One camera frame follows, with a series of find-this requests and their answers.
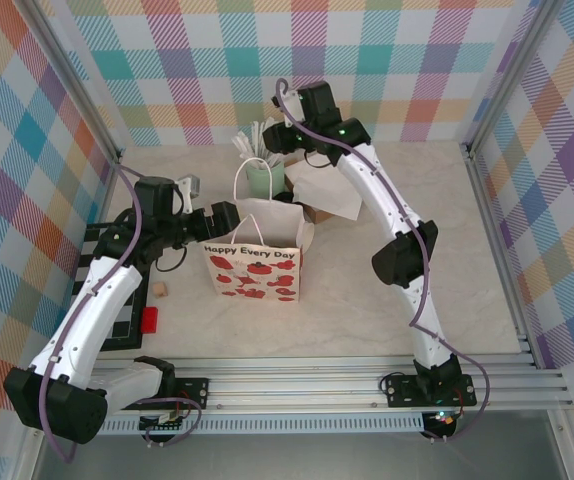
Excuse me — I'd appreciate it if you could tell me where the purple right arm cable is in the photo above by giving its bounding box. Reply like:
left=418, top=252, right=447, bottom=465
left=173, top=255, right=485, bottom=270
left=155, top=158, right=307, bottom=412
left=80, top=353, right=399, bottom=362
left=274, top=77, right=493, bottom=444

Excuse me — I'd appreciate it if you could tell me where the aluminium frame post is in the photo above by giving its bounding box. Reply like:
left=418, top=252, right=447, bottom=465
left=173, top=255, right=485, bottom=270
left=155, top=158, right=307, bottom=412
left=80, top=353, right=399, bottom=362
left=461, top=0, right=568, bottom=154
left=29, top=0, right=123, bottom=164

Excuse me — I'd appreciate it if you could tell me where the small controller circuit board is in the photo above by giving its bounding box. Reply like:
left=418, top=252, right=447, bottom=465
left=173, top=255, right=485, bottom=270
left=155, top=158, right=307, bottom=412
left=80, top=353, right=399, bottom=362
left=139, top=412, right=191, bottom=434
left=424, top=409, right=461, bottom=429

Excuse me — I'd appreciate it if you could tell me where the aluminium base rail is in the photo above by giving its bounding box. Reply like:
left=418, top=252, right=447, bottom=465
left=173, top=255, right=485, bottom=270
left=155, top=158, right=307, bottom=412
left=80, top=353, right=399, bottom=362
left=21, top=352, right=574, bottom=415

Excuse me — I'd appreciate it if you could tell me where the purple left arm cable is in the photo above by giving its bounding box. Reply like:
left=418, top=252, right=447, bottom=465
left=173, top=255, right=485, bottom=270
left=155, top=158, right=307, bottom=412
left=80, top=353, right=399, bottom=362
left=40, top=164, right=203, bottom=464

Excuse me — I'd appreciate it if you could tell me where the mint green holder cup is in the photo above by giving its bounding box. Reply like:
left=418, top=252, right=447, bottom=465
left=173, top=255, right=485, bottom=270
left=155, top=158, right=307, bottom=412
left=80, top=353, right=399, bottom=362
left=245, top=158, right=286, bottom=201

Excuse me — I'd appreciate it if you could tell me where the brown cardboard napkin box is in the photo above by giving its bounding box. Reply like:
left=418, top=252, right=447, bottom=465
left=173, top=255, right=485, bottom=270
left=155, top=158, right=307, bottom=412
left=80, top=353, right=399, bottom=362
left=284, top=153, right=363, bottom=226

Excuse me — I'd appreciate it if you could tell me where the white red-flower paper gift bag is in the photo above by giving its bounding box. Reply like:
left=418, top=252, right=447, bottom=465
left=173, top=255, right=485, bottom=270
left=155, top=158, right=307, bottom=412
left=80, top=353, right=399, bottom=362
left=201, top=156, right=308, bottom=305

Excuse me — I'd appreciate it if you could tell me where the perforated metal cable tray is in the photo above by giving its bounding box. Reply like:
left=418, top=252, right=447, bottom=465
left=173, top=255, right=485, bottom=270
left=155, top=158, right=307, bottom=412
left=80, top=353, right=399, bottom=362
left=44, top=417, right=428, bottom=435

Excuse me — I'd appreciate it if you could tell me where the red block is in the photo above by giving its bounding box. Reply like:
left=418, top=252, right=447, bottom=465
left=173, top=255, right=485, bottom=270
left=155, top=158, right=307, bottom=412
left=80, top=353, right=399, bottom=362
left=141, top=306, right=161, bottom=335

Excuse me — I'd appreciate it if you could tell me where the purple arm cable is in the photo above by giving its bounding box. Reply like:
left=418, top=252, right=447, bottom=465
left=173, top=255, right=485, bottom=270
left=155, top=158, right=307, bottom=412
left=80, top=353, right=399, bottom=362
left=274, top=77, right=493, bottom=444
left=40, top=164, right=203, bottom=464

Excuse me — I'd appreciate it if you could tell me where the white paper napkin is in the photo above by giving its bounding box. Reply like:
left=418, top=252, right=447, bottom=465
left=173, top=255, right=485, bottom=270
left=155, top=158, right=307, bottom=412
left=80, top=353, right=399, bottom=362
left=285, top=158, right=364, bottom=221

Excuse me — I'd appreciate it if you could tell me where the black white chessboard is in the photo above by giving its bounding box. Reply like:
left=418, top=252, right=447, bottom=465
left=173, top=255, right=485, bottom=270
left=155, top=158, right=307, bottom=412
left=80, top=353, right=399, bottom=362
left=71, top=224, right=151, bottom=351

